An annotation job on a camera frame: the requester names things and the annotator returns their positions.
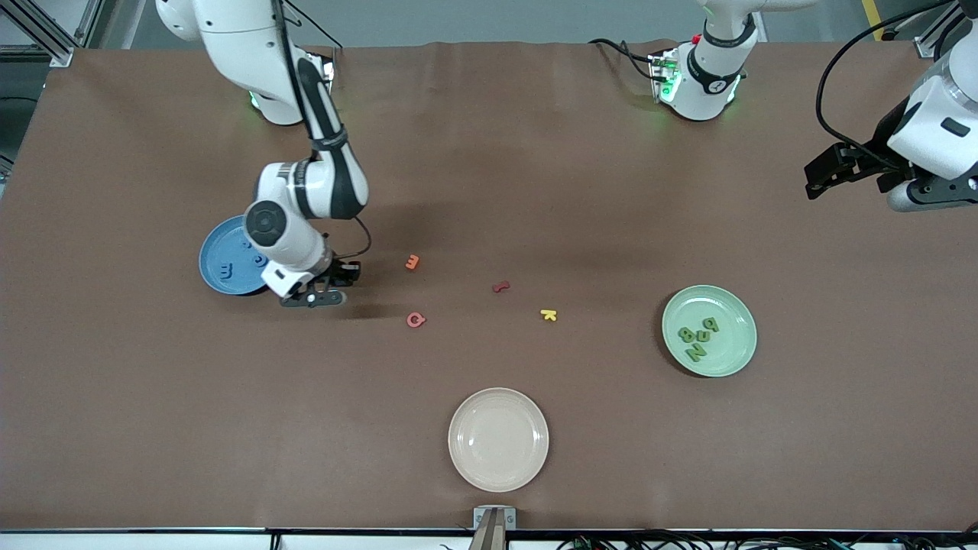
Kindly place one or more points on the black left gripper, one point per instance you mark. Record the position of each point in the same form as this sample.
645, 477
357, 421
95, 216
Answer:
891, 139

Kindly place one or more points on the green foam letter p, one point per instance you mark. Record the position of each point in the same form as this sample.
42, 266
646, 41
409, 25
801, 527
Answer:
710, 323

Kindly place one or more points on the green foam letter B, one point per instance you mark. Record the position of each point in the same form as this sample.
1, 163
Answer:
686, 334

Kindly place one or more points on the green foam letter N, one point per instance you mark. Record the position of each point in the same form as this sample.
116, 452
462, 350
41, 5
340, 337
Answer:
696, 352

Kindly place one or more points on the arm base connector block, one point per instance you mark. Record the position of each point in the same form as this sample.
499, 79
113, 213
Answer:
328, 72
663, 80

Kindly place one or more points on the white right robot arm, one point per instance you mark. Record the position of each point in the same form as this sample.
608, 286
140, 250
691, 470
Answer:
306, 191

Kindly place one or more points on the pink foam letter G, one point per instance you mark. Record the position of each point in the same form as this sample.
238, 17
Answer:
416, 320

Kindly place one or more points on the blue plate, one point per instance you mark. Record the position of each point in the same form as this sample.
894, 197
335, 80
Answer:
221, 244

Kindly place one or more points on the brown table cover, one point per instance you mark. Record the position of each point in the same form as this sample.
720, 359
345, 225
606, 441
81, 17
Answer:
458, 153

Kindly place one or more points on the light green plate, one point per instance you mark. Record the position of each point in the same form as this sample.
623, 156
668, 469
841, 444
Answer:
733, 351

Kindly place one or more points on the cream white plate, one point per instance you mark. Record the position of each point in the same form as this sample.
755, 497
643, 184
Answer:
498, 439

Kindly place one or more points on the aluminium frame post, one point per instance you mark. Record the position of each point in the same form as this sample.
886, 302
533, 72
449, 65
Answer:
936, 38
46, 34

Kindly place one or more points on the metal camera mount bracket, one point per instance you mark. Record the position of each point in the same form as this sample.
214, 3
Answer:
481, 516

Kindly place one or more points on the tan camera support bar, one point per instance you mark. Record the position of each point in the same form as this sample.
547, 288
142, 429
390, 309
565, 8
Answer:
489, 535

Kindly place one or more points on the white table edge rail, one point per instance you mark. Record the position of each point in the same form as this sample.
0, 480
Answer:
153, 541

